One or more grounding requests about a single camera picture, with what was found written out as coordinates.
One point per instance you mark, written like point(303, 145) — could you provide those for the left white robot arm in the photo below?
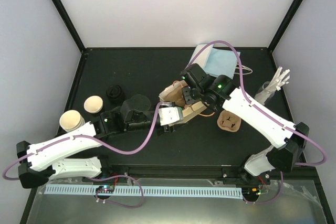
point(42, 162)

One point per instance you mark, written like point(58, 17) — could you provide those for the right small circuit board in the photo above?
point(255, 191)

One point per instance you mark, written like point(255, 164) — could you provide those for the brown pulp cup carrier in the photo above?
point(176, 97)

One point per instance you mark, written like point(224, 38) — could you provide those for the single paper cup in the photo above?
point(93, 104)

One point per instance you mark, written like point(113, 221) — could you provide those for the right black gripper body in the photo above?
point(190, 99)

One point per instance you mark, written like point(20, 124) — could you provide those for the left black frame post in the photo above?
point(69, 24)

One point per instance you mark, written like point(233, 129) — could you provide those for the light blue cable duct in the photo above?
point(147, 191)

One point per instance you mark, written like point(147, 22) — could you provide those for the black cup lids stack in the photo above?
point(115, 93)

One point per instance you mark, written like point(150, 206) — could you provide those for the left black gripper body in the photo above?
point(164, 130)

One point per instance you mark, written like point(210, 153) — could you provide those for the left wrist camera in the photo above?
point(170, 115)

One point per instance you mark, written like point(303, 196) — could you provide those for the small circuit board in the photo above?
point(105, 189)
point(255, 191)

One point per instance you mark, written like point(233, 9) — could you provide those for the black mounting rail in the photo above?
point(171, 171)

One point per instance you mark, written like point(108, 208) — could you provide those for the brown paper bag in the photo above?
point(189, 112)

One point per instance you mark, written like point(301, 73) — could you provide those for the black frame post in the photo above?
point(284, 24)
point(69, 24)

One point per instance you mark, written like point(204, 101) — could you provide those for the paper cup stack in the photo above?
point(71, 120)

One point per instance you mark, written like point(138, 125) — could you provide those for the left small circuit board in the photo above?
point(105, 189)

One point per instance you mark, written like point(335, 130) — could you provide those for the blue paper bag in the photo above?
point(221, 62)

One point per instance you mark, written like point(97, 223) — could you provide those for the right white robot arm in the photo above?
point(287, 140)

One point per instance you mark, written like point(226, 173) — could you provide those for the right black frame post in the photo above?
point(284, 24)

